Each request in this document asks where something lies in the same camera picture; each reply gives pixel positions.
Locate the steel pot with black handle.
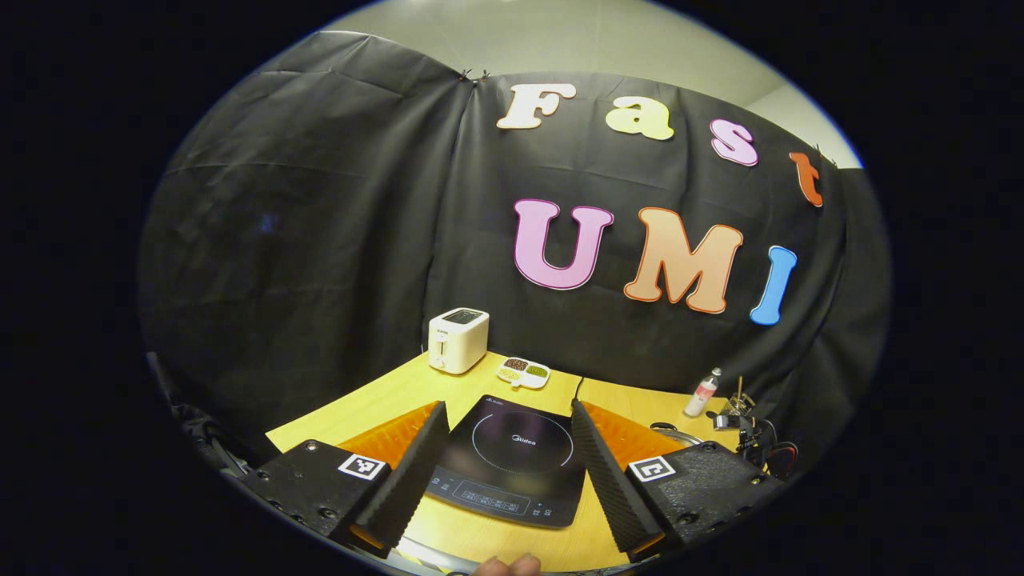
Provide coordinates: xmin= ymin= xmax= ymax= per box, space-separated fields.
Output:
xmin=650 ymin=422 xmax=705 ymax=446

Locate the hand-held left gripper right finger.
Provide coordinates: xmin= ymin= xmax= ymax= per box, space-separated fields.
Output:
xmin=570 ymin=399 xmax=785 ymax=564

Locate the white divided dish of beans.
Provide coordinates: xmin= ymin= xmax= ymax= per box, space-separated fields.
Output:
xmin=496 ymin=357 xmax=551 ymax=390

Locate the clear bottle with pink label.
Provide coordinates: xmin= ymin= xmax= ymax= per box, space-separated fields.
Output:
xmin=684 ymin=368 xmax=722 ymax=418

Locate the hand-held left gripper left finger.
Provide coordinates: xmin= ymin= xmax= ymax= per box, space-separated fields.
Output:
xmin=238 ymin=401 xmax=450 ymax=559

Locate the black induction cooktop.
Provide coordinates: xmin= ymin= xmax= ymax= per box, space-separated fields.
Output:
xmin=424 ymin=394 xmax=589 ymax=529

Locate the clear glass jar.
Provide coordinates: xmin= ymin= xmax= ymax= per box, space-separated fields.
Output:
xmin=714 ymin=398 xmax=757 ymax=433

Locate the white toaster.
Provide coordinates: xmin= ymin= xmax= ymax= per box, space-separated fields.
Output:
xmin=428 ymin=308 xmax=490 ymax=375

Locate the black cable bundle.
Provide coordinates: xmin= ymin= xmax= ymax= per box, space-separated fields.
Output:
xmin=740 ymin=418 xmax=801 ymax=481

